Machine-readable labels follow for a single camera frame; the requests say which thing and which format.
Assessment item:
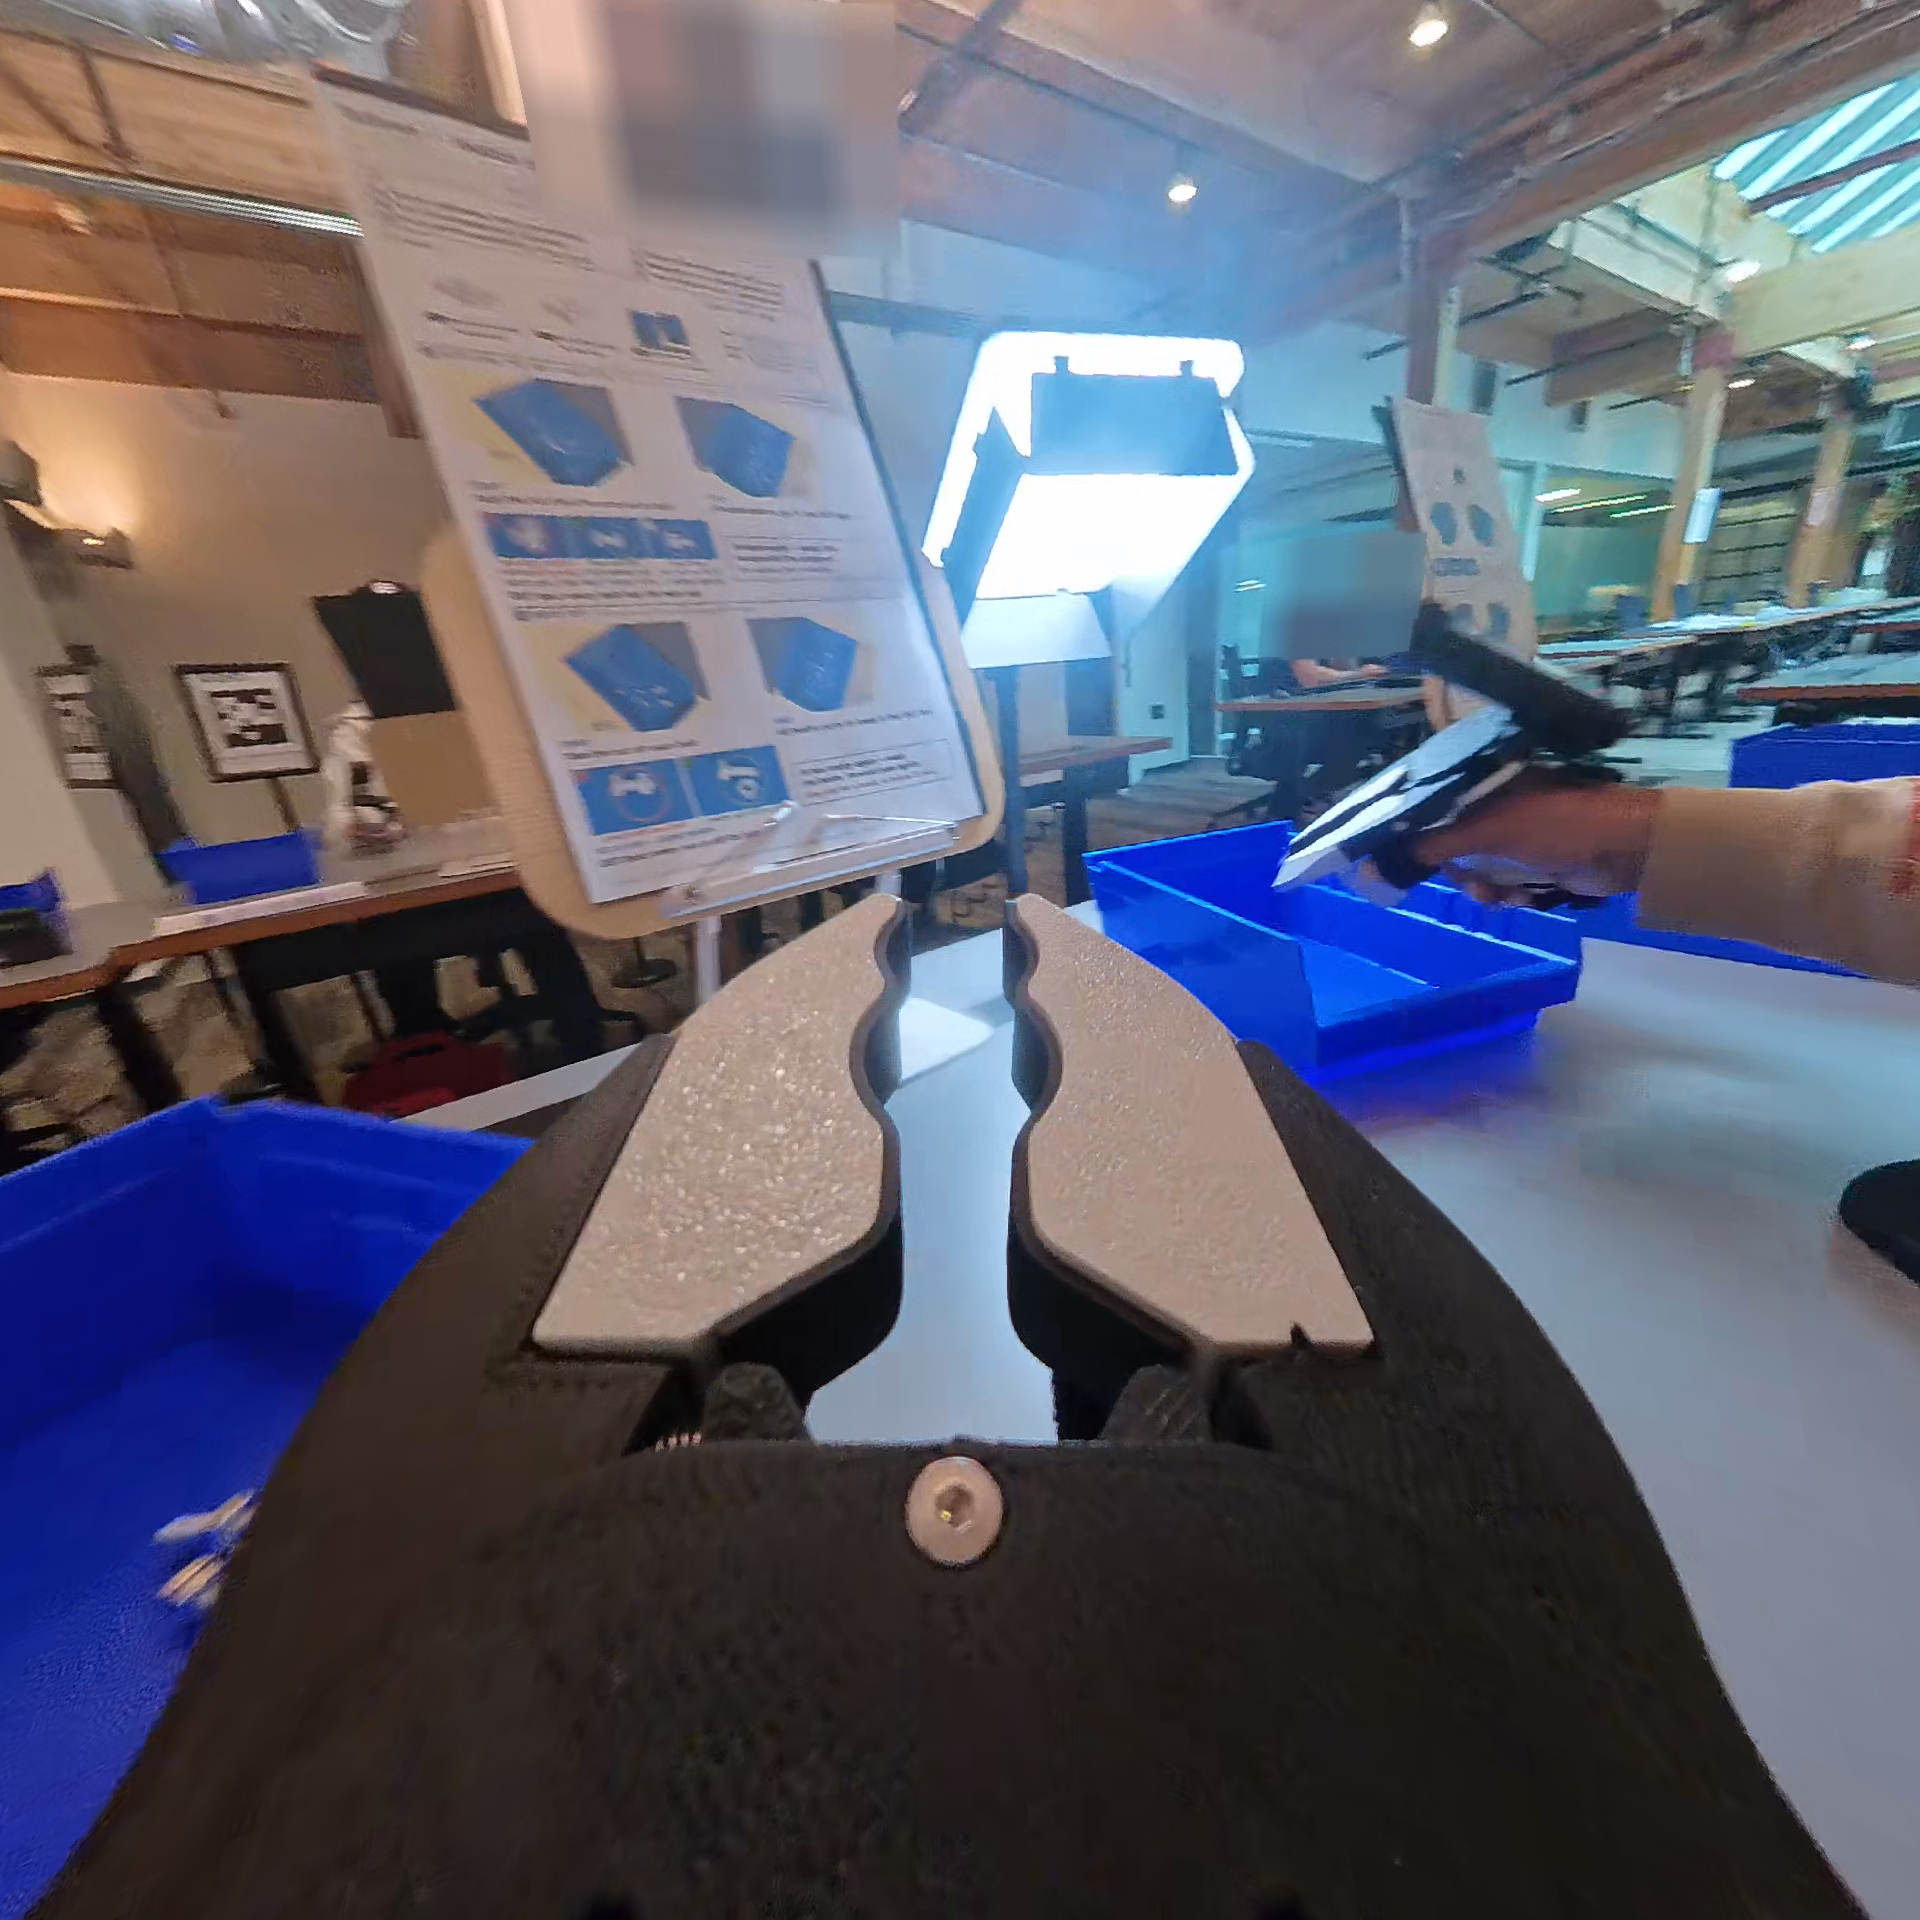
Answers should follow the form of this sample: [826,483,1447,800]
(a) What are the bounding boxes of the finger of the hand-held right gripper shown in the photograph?
[1277,707,1531,894]

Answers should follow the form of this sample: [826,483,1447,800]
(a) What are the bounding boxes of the studio softbox light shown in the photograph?
[927,331,1258,903]

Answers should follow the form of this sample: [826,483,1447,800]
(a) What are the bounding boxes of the cardboard sign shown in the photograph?
[1381,401,1541,664]

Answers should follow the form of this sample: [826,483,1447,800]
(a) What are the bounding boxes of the pile of bolts nuts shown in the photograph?
[152,1494,266,1623]

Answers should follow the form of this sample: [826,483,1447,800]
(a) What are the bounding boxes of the black chair armrest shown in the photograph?
[1839,1162,1920,1287]

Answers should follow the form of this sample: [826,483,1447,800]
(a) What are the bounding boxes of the small blue bin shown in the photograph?
[159,833,327,906]

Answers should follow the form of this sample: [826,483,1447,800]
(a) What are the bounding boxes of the white instruction sheet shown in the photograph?
[315,76,985,903]

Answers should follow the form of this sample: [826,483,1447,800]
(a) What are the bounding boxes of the wooden desk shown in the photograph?
[0,856,602,1119]
[1217,679,1432,819]

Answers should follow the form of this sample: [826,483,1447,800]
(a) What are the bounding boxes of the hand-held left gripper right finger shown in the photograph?
[1007,897,1379,1412]

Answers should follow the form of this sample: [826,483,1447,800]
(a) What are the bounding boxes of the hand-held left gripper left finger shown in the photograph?
[534,897,912,1412]

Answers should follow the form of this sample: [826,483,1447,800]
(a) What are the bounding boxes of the framed wall picture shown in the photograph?
[176,660,321,785]

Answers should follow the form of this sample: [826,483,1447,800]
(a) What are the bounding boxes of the person's right hand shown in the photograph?
[1437,775,1667,903]

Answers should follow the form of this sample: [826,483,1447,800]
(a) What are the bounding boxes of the person's right forearm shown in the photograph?
[1638,775,1920,985]

